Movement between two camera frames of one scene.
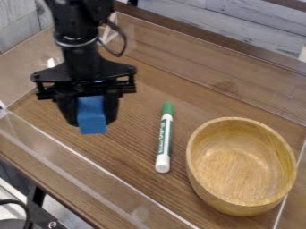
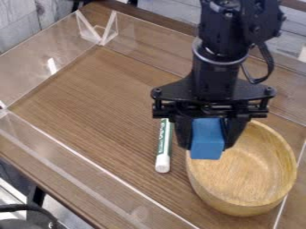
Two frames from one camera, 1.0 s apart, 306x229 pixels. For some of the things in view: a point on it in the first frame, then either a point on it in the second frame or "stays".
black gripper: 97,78 to 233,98
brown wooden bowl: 243,165 stays
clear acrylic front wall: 53,190 stays
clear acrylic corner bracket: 108,33 stays
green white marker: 164,161 stays
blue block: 90,114 to 208,138
